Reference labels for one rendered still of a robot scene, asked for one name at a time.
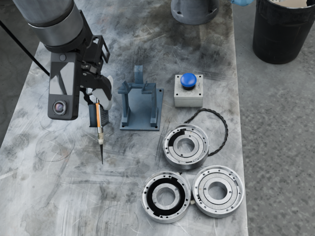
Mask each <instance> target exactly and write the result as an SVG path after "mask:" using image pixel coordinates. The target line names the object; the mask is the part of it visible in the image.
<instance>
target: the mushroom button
mask: <svg viewBox="0 0 315 236"><path fill-rule="evenodd" d="M180 82H181V84H182V85H183V86H184V87H192V86H194V85H195V84H196V82H197V78H196V76H195V75H194V74H192V73H186V74H183V75H182V76H181V78H180Z"/></svg>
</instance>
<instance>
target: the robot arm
mask: <svg viewBox="0 0 315 236"><path fill-rule="evenodd" d="M12 1H13V2H14V3H15V5H16V6H17V8H18V9H19V11H20V12H21V14H22V15H23V17H24V18H25V20H26V21H27V23H28V24H29V25H30V27H31V28H32V30H33V31H34V33H35V34H36V36H37V37H38V39H39V40H40V42H42V43H43V45H44V46H45V48H46V49H47V50H48V51H50V52H51V62H50V78H49V94H48V110H47V115H48V117H49V118H50V119H53V120H65V121H71V120H75V119H77V118H78V112H79V103H80V104H82V105H84V106H85V107H87V108H89V104H92V103H93V102H92V101H91V100H90V96H89V95H88V88H91V89H92V94H93V95H94V96H95V97H96V98H97V99H98V100H99V103H100V104H101V105H102V106H103V110H110V108H111V106H112V103H113V96H112V89H113V78H112V76H110V75H109V76H108V77H107V78H106V77H105V76H103V75H102V74H101V70H102V66H103V63H104V61H103V59H102V57H104V60H105V62H106V63H108V60H109V57H110V53H109V50H108V48H107V46H106V43H105V41H104V39H103V36H102V35H93V34H92V32H91V30H90V27H89V25H88V23H87V21H86V19H85V16H84V14H83V12H82V10H81V9H79V10H78V8H77V6H76V4H75V1H74V0H12ZM227 1H229V2H231V3H232V4H237V5H239V6H242V7H244V6H247V5H249V4H250V3H252V2H253V1H254V0H227ZM171 12H172V15H173V17H174V18H175V19H176V20H177V21H179V22H180V23H183V24H187V25H200V24H204V23H207V22H209V21H211V20H212V19H214V18H215V17H216V16H217V14H218V12H219V0H172V2H171ZM96 38H98V43H97V44H96V43H94V42H93V40H96ZM103 45H104V47H105V49H106V51H107V52H106V56H105V54H104V52H103V50H102V47H103Z"/></svg>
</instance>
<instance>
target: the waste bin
mask: <svg viewBox="0 0 315 236"><path fill-rule="evenodd" d="M306 4H307V7H285V6H281V5H278V4H276V3H273V2H271V1H270V0H256V13H255V26H254V36H253V51H254V53H255V54H256V56H257V57H258V58H260V59H261V60H263V61H265V62H268V63H272V64H284V63H288V62H290V61H292V60H294V59H295V58H296V57H297V56H298V54H299V52H300V50H301V48H302V46H303V44H304V42H305V40H306V38H307V36H308V34H309V31H310V29H311V27H312V25H313V23H314V21H315V0H307V2H306Z"/></svg>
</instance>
